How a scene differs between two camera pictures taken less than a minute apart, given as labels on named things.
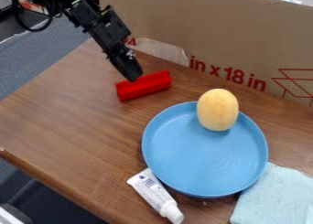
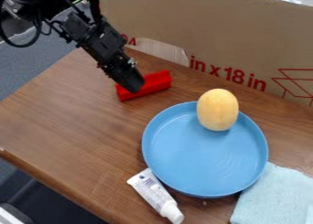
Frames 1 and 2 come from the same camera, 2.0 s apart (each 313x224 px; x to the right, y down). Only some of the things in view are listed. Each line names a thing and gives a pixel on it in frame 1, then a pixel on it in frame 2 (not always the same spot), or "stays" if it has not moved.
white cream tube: [149, 187] stays
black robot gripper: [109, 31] → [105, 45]
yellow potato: [218, 109] stays
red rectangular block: [143, 86] stays
